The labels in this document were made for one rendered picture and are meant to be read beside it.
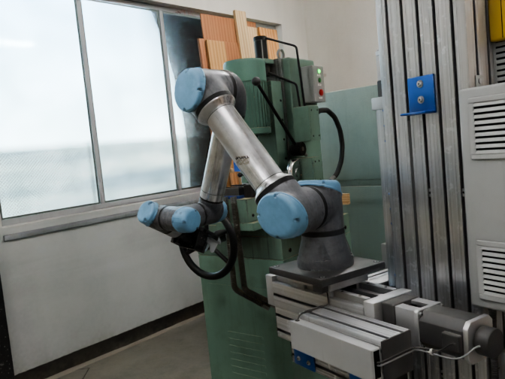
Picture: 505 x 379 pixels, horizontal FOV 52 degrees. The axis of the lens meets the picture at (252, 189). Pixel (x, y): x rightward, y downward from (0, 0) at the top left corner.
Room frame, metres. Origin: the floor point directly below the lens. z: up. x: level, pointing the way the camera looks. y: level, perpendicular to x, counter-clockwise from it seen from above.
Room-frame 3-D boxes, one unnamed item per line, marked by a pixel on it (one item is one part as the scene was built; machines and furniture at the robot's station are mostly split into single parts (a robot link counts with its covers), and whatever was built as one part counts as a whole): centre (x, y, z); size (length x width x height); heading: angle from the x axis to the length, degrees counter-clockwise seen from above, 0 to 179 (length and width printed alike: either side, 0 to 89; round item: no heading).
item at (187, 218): (1.54, 0.21, 0.96); 0.11 x 0.11 x 0.08; 51
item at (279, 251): (2.29, -0.09, 0.76); 0.57 x 0.45 x 0.09; 143
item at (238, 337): (2.29, -0.09, 0.36); 0.58 x 0.45 x 0.71; 143
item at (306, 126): (2.27, -0.27, 1.23); 0.09 x 0.08 x 0.15; 143
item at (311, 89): (2.36, -0.32, 1.40); 0.10 x 0.06 x 0.16; 143
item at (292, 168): (2.22, -0.19, 1.02); 0.12 x 0.03 x 0.12; 143
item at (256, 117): (2.19, -0.01, 1.35); 0.18 x 0.18 x 0.31
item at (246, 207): (1.99, 0.04, 0.92); 0.15 x 0.13 x 0.09; 53
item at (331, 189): (1.37, -0.17, 0.98); 0.13 x 0.12 x 0.14; 141
